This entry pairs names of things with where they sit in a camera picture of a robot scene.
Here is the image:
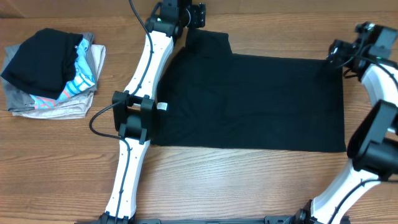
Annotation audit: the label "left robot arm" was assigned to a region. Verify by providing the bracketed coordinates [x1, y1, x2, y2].
[97, 1, 206, 223]

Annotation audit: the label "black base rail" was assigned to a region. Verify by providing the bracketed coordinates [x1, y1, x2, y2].
[78, 213, 351, 224]

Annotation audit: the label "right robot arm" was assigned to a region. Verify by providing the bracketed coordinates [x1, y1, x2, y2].
[284, 22, 397, 224]

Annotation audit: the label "black t-shirt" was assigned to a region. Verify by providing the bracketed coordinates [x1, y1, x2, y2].
[154, 29, 346, 152]

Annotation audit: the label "folded black garment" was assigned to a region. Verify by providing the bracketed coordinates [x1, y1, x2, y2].
[1, 28, 83, 100]

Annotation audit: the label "folded beige garment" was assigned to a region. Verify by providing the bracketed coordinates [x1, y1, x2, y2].
[12, 44, 106, 119]

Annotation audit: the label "folded blue striped garment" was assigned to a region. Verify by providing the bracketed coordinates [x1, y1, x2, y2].
[31, 38, 96, 110]

